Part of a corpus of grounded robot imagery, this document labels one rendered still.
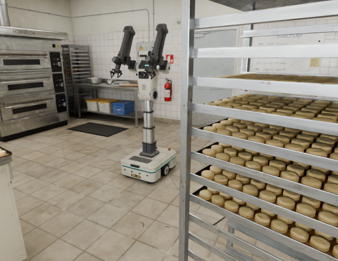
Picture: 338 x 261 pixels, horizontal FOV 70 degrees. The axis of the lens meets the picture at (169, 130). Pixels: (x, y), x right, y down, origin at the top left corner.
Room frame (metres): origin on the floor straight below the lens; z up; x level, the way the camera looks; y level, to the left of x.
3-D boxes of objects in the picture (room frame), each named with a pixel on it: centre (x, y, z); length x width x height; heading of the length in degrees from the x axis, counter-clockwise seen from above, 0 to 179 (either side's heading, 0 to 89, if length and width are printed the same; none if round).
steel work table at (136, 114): (5.89, 1.37, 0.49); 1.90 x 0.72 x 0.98; 62
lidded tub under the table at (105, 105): (5.96, 1.50, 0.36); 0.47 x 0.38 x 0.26; 152
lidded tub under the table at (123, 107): (5.75, 1.11, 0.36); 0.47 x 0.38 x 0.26; 154
